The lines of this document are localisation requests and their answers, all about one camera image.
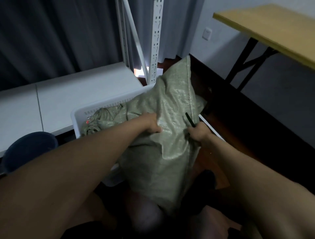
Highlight blue plastic stool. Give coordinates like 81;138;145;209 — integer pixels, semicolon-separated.
2;132;59;174

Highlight green woven sack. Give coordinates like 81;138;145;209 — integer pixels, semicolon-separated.
81;103;128;137
118;56;208;217

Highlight white plastic basket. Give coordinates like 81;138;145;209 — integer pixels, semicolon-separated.
71;84;225;187

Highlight person's right forearm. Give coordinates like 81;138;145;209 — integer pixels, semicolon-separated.
198;132;315;239

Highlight person's left hand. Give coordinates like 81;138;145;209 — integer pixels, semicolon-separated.
137;113;162;134

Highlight person's right hand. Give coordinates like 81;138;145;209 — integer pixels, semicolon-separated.
188;122;210;144

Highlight wooden folding table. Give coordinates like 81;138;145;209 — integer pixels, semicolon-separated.
213;4;315;92

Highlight person's left forearm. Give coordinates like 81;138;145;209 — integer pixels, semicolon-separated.
0;117;148;239

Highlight black marker pen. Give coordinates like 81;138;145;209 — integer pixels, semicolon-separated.
185;112;196;128

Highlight person's legs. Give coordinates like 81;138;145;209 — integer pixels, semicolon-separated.
69;170;249;239

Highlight crumpled green woven sack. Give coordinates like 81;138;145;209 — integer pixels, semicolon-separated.
81;103;128;137

